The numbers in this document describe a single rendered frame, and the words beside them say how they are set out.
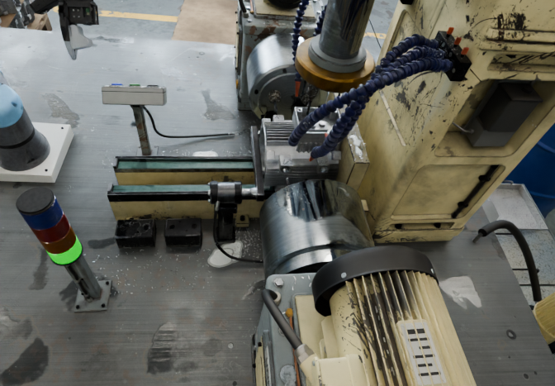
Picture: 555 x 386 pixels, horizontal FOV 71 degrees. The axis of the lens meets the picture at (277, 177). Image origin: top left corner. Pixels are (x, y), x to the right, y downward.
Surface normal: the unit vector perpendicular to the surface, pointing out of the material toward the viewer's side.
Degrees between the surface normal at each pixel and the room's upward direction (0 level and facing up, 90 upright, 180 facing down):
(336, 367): 0
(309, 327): 0
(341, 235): 10
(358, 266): 29
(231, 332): 0
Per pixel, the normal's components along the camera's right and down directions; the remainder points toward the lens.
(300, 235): -0.36, -0.56
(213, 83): 0.11, -0.64
